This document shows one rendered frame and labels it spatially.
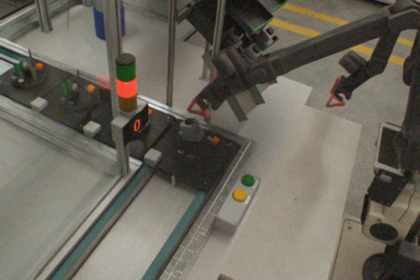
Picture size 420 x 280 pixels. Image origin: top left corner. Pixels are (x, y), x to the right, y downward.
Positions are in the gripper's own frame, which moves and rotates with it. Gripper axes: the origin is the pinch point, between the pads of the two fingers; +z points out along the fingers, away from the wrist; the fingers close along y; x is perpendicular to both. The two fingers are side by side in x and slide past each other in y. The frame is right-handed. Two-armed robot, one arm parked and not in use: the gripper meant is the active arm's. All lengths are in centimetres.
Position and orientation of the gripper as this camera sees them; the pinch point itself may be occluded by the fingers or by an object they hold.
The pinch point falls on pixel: (197, 101)
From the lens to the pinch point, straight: 121.7
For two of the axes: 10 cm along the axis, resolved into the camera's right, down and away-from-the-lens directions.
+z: -6.9, 2.7, 6.8
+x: 5.7, 7.7, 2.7
